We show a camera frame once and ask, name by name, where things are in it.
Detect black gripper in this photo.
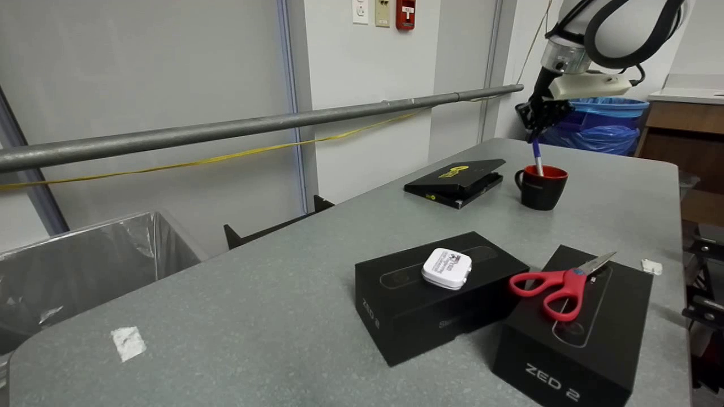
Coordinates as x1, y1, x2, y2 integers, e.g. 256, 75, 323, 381
515, 66, 572, 145

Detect blue and white pen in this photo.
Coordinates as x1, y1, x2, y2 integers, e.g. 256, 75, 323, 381
529, 135, 548, 178

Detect black mug with orange inside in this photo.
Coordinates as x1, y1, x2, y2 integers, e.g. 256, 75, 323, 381
513, 163, 571, 212

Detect blue plastic bag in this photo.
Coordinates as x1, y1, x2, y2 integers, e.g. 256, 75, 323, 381
539, 98, 652, 159

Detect flat black case yellow print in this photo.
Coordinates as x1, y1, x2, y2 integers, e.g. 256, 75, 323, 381
402, 156, 508, 211

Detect brown wooden cabinet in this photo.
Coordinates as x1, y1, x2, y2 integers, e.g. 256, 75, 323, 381
633, 73, 724, 229

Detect white rounded plastic case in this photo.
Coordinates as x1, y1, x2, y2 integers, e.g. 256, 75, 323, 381
418, 246, 476, 294

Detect red fire alarm box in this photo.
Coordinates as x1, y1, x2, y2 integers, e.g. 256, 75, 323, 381
395, 0, 418, 32

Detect black box with oval print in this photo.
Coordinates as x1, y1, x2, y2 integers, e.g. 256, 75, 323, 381
353, 230, 532, 368

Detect black ZED 2 box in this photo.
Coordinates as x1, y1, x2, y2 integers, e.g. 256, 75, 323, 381
491, 245, 655, 407

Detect long grey metal pipe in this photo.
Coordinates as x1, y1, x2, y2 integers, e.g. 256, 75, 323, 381
0, 81, 528, 175

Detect large white tape piece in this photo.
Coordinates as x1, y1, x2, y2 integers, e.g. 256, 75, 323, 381
109, 324, 149, 363

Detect grey bin with clear liner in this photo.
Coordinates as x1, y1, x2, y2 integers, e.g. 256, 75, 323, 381
0, 211, 204, 357

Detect dark slanted metal bar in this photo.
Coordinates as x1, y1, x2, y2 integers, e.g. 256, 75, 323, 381
0, 89, 73, 238

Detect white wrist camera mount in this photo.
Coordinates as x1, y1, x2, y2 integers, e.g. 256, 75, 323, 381
548, 67, 633, 102

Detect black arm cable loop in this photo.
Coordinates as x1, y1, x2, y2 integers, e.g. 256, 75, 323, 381
552, 0, 687, 85

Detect red handled scissors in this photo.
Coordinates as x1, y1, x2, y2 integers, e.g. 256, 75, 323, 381
506, 250, 620, 325

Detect beige wall plate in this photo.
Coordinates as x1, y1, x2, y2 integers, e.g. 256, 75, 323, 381
373, 0, 394, 29

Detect black metal stand frame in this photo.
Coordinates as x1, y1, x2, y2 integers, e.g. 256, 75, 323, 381
680, 233, 724, 379

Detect yellow cord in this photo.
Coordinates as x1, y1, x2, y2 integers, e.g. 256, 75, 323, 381
0, 111, 426, 195

